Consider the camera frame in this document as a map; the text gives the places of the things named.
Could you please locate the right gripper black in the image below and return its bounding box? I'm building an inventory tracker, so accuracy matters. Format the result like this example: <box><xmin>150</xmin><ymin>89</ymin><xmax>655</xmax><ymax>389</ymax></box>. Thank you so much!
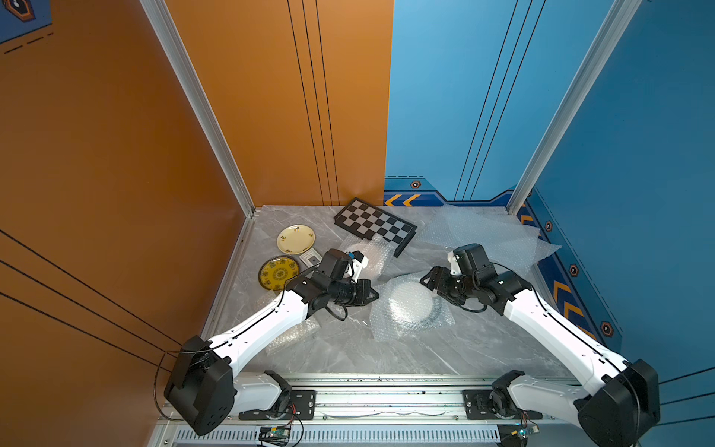
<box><xmin>417</xmin><ymin>264</ymin><xmax>479</xmax><ymax>305</ymax></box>

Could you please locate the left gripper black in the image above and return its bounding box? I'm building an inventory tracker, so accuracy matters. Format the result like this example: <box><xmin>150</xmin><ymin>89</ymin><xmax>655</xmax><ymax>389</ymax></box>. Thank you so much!
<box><xmin>328</xmin><ymin>278</ymin><xmax>381</xmax><ymax>305</ymax></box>

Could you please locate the bubble wrap sheet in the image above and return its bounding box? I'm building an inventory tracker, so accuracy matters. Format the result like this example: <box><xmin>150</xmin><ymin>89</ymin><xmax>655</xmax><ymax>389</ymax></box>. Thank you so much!
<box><xmin>488</xmin><ymin>214</ymin><xmax>562</xmax><ymax>277</ymax></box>

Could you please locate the yellow black patterned plate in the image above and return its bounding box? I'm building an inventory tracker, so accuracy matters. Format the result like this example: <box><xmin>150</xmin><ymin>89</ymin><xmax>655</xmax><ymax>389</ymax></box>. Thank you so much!
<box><xmin>258</xmin><ymin>255</ymin><xmax>301</xmax><ymax>291</ymax></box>

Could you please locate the cream yellow dinner plate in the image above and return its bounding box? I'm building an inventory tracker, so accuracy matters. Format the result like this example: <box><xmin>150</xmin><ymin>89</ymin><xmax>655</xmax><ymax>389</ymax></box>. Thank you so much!
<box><xmin>277</xmin><ymin>225</ymin><xmax>316</xmax><ymax>255</ymax></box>

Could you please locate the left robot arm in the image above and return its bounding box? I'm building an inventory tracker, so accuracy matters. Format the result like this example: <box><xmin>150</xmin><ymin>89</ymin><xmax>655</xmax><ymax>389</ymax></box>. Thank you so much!
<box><xmin>164</xmin><ymin>249</ymin><xmax>379</xmax><ymax>436</ymax></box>

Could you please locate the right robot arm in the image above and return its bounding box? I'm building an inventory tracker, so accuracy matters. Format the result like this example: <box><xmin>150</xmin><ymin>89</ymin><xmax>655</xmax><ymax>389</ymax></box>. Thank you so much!
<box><xmin>420</xmin><ymin>244</ymin><xmax>660</xmax><ymax>446</ymax></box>

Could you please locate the small square marker tile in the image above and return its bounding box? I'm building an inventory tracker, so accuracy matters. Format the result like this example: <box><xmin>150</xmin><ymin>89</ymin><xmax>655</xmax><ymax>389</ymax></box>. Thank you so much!
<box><xmin>300</xmin><ymin>249</ymin><xmax>322</xmax><ymax>268</ymax></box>

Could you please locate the black white checkerboard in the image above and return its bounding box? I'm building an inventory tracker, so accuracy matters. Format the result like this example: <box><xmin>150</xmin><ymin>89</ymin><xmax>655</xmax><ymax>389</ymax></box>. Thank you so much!
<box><xmin>333</xmin><ymin>197</ymin><xmax>417</xmax><ymax>247</ymax></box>

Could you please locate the right circuit board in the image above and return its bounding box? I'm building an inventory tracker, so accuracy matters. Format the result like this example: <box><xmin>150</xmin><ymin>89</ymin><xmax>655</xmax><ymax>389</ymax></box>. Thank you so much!
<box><xmin>497</xmin><ymin>424</ymin><xmax>541</xmax><ymax>447</ymax></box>

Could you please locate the circuit board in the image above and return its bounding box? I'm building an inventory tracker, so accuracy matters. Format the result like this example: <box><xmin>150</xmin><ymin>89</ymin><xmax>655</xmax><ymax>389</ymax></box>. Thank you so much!
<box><xmin>258</xmin><ymin>426</ymin><xmax>292</xmax><ymax>447</ymax></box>
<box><xmin>497</xmin><ymin>424</ymin><xmax>541</xmax><ymax>447</ymax></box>

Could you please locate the left circuit board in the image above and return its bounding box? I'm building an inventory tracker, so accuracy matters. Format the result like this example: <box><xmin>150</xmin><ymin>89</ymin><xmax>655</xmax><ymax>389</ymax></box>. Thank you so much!
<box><xmin>258</xmin><ymin>426</ymin><xmax>292</xmax><ymax>447</ymax></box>

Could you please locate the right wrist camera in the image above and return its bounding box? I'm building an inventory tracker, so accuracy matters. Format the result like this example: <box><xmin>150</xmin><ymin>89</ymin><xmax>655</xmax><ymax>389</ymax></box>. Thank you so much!
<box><xmin>447</xmin><ymin>251</ymin><xmax>461</xmax><ymax>276</ymax></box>

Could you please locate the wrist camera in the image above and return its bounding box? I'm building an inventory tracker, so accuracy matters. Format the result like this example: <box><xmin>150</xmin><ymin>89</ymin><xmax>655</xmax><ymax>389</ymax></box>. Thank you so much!
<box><xmin>447</xmin><ymin>251</ymin><xmax>461</xmax><ymax>276</ymax></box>
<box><xmin>347</xmin><ymin>251</ymin><xmax>369</xmax><ymax>282</ymax></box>

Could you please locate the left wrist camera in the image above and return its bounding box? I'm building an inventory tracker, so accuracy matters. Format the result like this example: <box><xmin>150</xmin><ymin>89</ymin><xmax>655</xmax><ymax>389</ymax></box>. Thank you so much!
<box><xmin>347</xmin><ymin>251</ymin><xmax>369</xmax><ymax>282</ymax></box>

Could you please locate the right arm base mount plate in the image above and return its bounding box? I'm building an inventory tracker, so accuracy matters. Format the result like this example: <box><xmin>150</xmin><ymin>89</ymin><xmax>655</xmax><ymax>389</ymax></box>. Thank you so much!
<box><xmin>462</xmin><ymin>389</ymin><xmax>522</xmax><ymax>422</ymax></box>

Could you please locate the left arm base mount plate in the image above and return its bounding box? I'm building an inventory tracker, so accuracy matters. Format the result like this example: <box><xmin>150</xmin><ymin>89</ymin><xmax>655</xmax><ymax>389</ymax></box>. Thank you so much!
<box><xmin>238</xmin><ymin>389</ymin><xmax>317</xmax><ymax>421</ymax></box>

